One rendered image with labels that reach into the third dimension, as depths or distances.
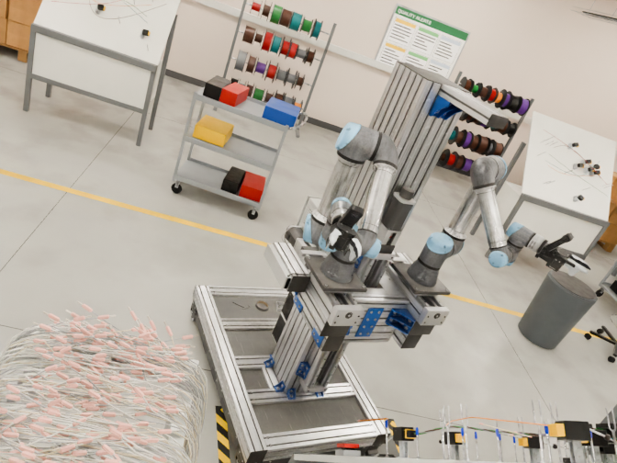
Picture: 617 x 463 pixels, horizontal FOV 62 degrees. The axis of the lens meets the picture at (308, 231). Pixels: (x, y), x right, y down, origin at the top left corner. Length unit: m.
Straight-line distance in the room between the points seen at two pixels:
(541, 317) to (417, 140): 3.19
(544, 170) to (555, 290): 1.92
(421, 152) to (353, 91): 6.30
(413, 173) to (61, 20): 4.25
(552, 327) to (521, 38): 5.22
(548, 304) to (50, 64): 5.20
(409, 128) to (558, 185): 4.53
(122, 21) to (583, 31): 6.82
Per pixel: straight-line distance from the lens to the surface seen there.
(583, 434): 1.34
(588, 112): 10.00
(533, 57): 9.28
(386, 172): 1.97
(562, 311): 5.10
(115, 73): 5.64
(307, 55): 7.62
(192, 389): 1.13
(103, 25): 5.77
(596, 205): 6.91
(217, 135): 4.76
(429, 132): 2.29
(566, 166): 6.75
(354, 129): 1.97
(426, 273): 2.49
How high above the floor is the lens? 2.28
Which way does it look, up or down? 26 degrees down
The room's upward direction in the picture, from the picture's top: 22 degrees clockwise
